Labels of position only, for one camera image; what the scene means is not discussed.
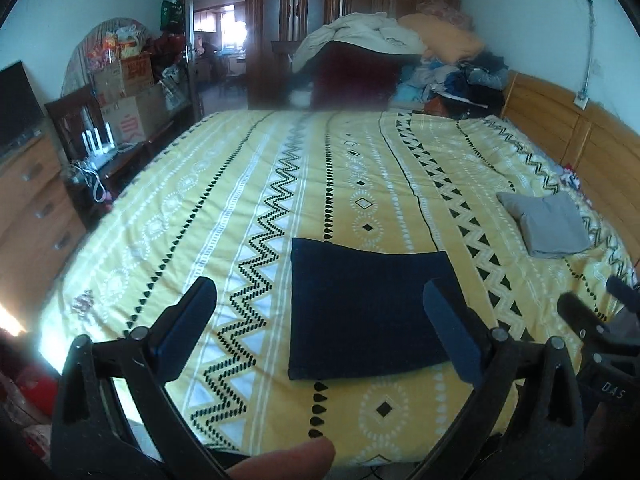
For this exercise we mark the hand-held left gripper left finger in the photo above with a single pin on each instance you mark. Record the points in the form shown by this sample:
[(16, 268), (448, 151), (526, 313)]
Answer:
[(184, 331)]

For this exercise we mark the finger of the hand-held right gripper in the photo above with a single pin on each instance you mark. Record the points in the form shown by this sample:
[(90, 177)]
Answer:
[(577, 312), (622, 289)]

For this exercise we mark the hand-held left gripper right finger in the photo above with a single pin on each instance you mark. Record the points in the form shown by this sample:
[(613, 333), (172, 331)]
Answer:
[(450, 331)]

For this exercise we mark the navy pants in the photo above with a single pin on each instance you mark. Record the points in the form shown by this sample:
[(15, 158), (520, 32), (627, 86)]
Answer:
[(360, 310)]

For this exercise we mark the grey folded pants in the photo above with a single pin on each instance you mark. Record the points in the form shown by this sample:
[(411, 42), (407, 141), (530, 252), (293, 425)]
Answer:
[(550, 225)]

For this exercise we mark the person's left hand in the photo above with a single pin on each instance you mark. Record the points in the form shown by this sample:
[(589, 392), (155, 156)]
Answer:
[(285, 460)]

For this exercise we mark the floral pillow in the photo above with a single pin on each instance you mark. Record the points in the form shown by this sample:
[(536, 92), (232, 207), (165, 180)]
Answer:
[(570, 175)]

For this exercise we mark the wooden headboard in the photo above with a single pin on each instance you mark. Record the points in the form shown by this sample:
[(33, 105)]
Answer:
[(600, 150)]

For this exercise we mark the dark wooden side table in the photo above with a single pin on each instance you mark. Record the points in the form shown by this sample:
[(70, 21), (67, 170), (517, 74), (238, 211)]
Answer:
[(132, 162)]

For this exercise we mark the yellow patterned bedsheet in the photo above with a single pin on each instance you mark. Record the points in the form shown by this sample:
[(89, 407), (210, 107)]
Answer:
[(350, 170)]

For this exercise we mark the white router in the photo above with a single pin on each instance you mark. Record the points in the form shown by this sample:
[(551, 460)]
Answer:
[(100, 157)]

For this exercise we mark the wooden dresser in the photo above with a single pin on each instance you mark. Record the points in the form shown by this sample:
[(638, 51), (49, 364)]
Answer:
[(30, 200)]

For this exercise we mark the large cardboard box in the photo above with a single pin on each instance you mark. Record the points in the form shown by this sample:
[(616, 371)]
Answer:
[(135, 115)]

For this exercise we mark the dark wooden chair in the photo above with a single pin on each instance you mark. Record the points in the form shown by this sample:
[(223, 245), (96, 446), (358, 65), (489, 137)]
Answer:
[(75, 102)]

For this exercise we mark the red printed cardboard box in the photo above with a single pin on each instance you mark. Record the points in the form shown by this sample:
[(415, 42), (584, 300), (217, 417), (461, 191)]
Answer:
[(125, 75)]

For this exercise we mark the dark wooden door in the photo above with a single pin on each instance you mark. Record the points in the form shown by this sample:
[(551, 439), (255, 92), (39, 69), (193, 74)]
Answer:
[(191, 60)]

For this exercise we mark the dark red chair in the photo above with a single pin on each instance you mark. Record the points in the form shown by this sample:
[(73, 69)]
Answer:
[(355, 75)]

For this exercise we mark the black television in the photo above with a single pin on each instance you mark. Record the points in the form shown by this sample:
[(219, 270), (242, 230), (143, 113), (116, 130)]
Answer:
[(17, 105)]

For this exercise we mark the orange cushion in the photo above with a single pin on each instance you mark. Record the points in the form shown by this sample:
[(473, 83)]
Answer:
[(445, 35)]

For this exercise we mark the round floral folding table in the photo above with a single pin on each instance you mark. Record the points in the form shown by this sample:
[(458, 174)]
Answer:
[(92, 40)]

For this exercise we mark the cream coat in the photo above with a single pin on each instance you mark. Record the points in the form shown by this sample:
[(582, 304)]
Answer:
[(350, 35)]

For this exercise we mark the green hanging bag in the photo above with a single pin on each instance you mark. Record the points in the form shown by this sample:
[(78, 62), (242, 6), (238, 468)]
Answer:
[(171, 16)]

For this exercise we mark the white wall socket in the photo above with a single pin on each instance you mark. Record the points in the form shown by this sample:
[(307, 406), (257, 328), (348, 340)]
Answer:
[(582, 100)]

